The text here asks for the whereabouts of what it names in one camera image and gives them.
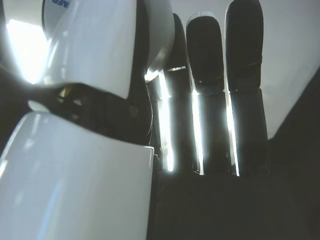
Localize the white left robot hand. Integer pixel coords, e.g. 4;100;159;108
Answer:
0;0;320;240

